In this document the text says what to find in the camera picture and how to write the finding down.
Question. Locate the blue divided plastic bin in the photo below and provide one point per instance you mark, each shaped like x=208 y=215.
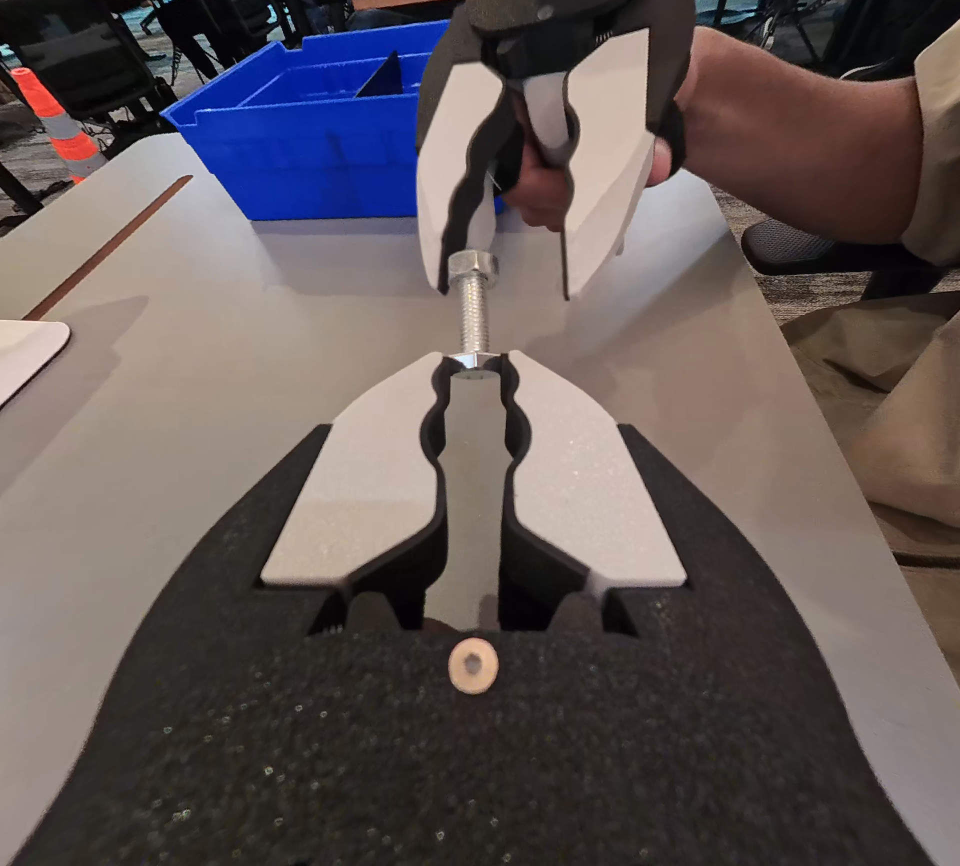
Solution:
x=300 y=153

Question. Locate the person's right hand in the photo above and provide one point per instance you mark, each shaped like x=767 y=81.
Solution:
x=720 y=116

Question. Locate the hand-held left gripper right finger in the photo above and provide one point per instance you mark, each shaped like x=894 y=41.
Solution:
x=592 y=491

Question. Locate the silver hex bolt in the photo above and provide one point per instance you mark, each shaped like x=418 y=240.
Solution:
x=475 y=318

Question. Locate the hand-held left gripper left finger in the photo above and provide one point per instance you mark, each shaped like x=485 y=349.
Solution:
x=352 y=491

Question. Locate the instruction board on white stand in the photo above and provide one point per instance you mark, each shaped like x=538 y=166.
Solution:
x=26 y=356

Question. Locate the silver hex nut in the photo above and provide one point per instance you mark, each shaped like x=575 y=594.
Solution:
x=474 y=266

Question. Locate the person's right forearm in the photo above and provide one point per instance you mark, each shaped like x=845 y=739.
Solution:
x=832 y=146

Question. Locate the black office chair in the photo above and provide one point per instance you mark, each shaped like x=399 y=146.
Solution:
x=247 y=11
x=67 y=33

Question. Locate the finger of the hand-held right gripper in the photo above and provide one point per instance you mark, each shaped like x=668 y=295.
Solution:
x=442 y=153
x=611 y=153

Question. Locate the orange traffic cone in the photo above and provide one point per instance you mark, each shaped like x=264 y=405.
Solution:
x=64 y=131

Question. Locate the black chair armrest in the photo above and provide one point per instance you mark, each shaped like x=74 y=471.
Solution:
x=810 y=247

